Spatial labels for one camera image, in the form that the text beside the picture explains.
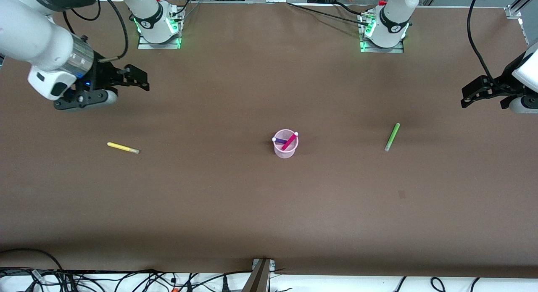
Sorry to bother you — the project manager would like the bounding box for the pink highlighter pen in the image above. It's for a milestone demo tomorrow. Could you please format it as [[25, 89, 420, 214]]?
[[281, 132, 299, 151]]

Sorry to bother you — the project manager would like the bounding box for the green highlighter pen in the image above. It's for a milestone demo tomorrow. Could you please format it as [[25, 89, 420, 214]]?
[[384, 123, 401, 152]]

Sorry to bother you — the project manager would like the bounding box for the pink mesh pen holder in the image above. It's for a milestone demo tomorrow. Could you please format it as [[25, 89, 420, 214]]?
[[273, 129, 299, 159]]

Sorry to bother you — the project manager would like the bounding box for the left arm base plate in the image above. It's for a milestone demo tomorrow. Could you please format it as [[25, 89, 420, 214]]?
[[359, 13, 405, 54]]

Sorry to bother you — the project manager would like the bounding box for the tangled black floor cable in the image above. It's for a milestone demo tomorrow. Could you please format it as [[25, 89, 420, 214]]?
[[0, 267, 253, 292]]

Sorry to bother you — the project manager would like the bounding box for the aluminium frame strut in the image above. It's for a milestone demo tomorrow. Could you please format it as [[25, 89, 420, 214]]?
[[242, 258, 276, 292]]

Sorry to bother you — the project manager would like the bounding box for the short black base cable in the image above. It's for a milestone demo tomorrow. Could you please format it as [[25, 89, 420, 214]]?
[[334, 1, 374, 17]]

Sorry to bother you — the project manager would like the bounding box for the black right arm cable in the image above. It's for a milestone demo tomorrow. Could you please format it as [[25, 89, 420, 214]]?
[[63, 0, 129, 64]]

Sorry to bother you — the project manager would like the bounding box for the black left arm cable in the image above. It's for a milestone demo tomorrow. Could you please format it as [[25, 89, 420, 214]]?
[[467, 0, 511, 95]]

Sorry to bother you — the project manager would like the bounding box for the long black base cable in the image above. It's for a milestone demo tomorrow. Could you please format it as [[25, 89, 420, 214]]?
[[287, 2, 371, 27]]

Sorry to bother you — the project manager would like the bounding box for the black cable arc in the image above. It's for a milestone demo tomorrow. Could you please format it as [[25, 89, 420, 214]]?
[[0, 248, 63, 272]]

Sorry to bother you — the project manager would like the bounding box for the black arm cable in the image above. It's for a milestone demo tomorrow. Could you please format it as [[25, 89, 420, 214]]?
[[63, 0, 129, 64], [467, 0, 511, 95]]

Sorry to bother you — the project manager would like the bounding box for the yellow highlighter pen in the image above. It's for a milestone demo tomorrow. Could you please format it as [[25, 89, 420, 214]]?
[[107, 142, 140, 154]]

